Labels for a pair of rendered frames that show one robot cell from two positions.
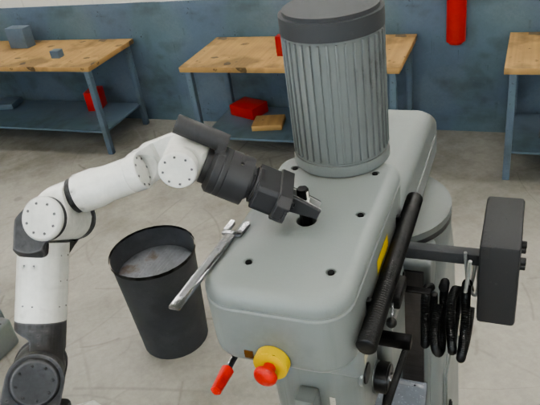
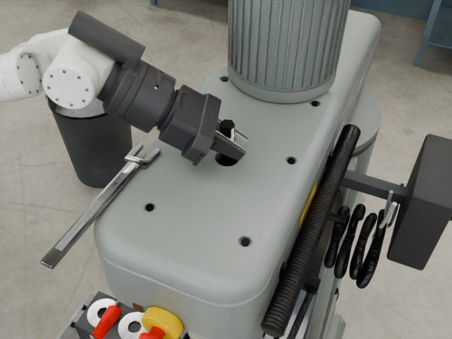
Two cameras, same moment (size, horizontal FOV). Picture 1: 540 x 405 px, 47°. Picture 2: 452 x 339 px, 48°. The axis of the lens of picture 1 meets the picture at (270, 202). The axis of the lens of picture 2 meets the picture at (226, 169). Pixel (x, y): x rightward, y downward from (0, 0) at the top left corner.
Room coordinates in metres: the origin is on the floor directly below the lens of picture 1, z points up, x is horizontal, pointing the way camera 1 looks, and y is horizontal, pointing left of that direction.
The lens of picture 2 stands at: (0.39, -0.04, 2.44)
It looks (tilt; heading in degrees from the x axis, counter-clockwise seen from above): 46 degrees down; 358
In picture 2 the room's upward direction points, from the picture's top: 1 degrees clockwise
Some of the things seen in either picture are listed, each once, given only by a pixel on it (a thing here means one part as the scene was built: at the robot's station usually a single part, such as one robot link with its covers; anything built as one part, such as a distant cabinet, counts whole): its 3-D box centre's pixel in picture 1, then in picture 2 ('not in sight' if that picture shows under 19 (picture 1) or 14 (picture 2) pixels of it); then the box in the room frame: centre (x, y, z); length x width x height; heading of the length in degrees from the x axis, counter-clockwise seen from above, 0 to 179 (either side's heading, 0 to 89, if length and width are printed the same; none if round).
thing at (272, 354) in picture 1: (272, 362); (162, 324); (0.74, 0.04, 1.76); 0.06 x 0.02 x 0.06; 65
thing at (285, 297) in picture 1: (312, 250); (230, 185); (0.96, -0.07, 1.81); 0.47 x 0.26 x 0.16; 155
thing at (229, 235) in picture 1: (210, 261); (103, 200); (0.87, 0.12, 1.89); 0.24 x 0.04 x 0.01; 152
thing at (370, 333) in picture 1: (391, 261); (316, 212); (0.92, -0.21, 1.79); 0.45 x 0.04 x 0.04; 155
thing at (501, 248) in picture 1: (503, 259); (427, 202); (1.08, -0.49, 1.62); 0.20 x 0.09 x 0.21; 155
